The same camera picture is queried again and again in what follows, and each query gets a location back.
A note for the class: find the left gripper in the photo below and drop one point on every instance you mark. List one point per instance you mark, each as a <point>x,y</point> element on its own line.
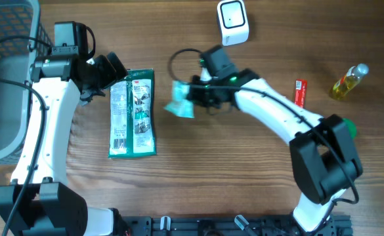
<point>111,73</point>

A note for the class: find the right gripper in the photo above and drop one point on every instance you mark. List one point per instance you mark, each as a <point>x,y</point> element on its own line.
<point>195,97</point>

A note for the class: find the mint green plastic packet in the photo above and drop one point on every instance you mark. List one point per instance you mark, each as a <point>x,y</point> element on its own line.
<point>180,105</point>

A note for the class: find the green 3M product package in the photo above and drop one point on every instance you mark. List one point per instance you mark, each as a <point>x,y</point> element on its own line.
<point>131,116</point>

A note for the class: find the red toothpaste box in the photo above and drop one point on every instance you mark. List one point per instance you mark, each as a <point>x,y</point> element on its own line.
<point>300,92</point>

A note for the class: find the yellow liquid Vim bottle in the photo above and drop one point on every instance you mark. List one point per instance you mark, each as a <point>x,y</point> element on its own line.
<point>351,79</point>

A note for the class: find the green lid jar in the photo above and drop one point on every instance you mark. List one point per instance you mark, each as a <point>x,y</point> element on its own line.
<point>351,127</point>

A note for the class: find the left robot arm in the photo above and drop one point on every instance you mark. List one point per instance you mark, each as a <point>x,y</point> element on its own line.
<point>38,201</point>

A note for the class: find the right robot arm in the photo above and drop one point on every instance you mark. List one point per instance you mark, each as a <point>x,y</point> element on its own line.
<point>324,158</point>

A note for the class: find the white barcode scanner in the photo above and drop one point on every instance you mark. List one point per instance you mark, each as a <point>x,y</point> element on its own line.
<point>233,22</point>

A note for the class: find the grey plastic shopping basket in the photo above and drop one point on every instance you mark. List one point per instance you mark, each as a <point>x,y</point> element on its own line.
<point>22,39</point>

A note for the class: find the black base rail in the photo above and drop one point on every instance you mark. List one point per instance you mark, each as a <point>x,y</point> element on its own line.
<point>166,226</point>

